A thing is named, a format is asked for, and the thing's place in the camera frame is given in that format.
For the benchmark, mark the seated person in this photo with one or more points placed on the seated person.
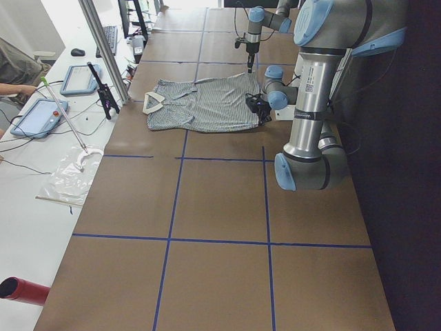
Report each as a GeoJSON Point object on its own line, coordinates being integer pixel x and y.
{"type": "Point", "coordinates": [20, 74]}

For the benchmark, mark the clear plastic bag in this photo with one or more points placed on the clear plastic bag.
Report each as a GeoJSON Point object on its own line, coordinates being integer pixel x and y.
{"type": "Point", "coordinates": [71, 181]}

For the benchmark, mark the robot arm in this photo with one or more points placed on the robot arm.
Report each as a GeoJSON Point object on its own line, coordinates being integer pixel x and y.
{"type": "Point", "coordinates": [313, 159]}
{"type": "Point", "coordinates": [259, 18]}

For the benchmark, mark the striped polo shirt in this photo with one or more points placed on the striped polo shirt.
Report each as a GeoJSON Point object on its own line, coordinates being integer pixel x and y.
{"type": "Point", "coordinates": [206, 105]}

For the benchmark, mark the aluminium frame post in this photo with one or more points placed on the aluminium frame post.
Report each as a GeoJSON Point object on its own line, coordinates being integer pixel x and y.
{"type": "Point", "coordinates": [94, 23]}

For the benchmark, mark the teach pendant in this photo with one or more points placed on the teach pendant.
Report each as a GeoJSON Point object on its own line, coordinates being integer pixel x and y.
{"type": "Point", "coordinates": [39, 120]}
{"type": "Point", "coordinates": [78, 80]}

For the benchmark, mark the black keyboard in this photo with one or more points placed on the black keyboard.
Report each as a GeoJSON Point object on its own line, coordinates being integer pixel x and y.
{"type": "Point", "coordinates": [111, 37]}

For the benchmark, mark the black stand with clamp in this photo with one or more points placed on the black stand with clamp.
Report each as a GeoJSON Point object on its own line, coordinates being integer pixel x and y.
{"type": "Point", "coordinates": [105, 94]}

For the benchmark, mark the long metal rod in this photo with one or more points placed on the long metal rod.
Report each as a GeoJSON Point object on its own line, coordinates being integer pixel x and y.
{"type": "Point", "coordinates": [62, 110]}

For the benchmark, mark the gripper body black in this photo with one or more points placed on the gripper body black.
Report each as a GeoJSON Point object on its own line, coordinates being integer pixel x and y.
{"type": "Point", "coordinates": [263, 109]}
{"type": "Point", "coordinates": [251, 47]}

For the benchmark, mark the red cylinder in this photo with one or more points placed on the red cylinder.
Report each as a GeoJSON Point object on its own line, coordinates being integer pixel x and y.
{"type": "Point", "coordinates": [21, 290]}

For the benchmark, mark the black computer mouse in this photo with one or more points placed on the black computer mouse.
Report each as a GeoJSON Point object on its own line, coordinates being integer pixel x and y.
{"type": "Point", "coordinates": [76, 52]}

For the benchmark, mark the black monitor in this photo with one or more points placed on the black monitor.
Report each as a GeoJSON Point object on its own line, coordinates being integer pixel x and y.
{"type": "Point", "coordinates": [125, 16]}

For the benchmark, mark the far teach pendant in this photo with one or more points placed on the far teach pendant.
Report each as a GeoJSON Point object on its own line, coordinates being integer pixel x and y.
{"type": "Point", "coordinates": [78, 80]}

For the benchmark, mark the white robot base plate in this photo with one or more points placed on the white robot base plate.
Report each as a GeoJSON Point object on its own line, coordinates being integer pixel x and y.
{"type": "Point", "coordinates": [286, 114]}

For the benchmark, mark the near teach pendant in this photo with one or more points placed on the near teach pendant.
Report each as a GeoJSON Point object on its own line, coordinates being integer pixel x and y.
{"type": "Point", "coordinates": [39, 120]}

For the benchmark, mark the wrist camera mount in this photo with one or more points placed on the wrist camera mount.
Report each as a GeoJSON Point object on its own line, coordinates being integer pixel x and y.
{"type": "Point", "coordinates": [253, 103]}
{"type": "Point", "coordinates": [239, 41]}

